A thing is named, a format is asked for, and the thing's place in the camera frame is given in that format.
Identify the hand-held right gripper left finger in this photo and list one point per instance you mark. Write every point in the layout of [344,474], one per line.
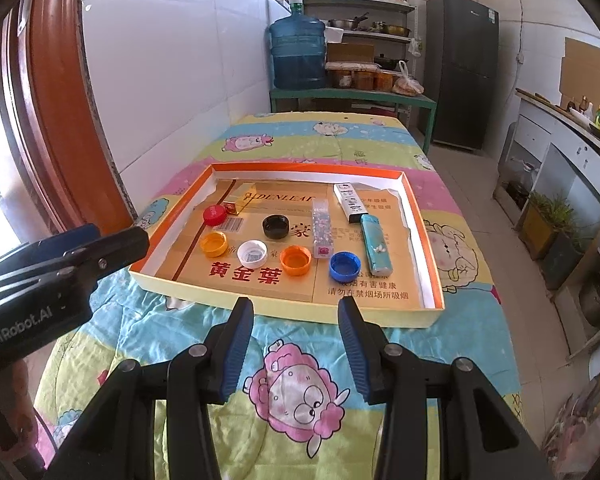
[235,350]

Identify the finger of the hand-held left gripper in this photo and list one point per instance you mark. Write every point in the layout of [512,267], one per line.
[55,242]
[115,250]

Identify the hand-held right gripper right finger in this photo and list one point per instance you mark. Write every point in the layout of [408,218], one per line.
[357,350]

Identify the blue bottle cap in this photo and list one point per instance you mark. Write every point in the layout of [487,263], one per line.
[345,266]

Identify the white bottle cap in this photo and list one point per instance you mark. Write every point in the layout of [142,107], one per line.
[252,252]

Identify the light orange bottle cap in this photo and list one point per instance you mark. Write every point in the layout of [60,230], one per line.
[214,243]

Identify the red bottle cap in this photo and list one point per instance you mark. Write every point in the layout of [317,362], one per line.
[214,215]

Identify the blue lighter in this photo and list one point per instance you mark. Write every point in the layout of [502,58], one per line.
[376,245]

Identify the dark orange bottle cap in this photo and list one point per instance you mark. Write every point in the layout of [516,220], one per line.
[296,260]

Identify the black bottle cap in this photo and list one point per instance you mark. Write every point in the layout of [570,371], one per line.
[275,226]

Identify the white cartoon-print box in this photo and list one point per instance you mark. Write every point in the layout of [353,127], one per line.
[347,202]

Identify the shallow cardboard box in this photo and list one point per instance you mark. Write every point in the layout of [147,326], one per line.
[300,210]

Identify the potted green plants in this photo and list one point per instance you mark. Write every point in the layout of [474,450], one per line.
[550,220]

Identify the plastic bag of clutter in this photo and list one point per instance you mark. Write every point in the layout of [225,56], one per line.
[585,425]

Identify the metal pot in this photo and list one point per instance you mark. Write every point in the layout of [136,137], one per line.
[597,302]

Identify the green table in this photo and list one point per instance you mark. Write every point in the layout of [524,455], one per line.
[355,102]

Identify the blue water jug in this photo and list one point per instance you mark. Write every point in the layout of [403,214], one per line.
[297,52]

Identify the plastic bag of food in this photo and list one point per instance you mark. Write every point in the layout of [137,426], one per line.
[407,84]

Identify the grey kitchen counter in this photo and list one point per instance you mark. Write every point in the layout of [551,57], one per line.
[565,160]

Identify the brown cardboard box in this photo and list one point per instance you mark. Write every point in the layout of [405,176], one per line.
[350,52]

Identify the dark refrigerator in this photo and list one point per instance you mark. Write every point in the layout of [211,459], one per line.
[461,67]

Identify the metal storage shelf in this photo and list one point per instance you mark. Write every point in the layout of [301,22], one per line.
[365,25]

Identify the wooden door frame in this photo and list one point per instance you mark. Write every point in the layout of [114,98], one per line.
[55,110]

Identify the cardboard wall sheet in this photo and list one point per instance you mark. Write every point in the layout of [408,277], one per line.
[587,70]

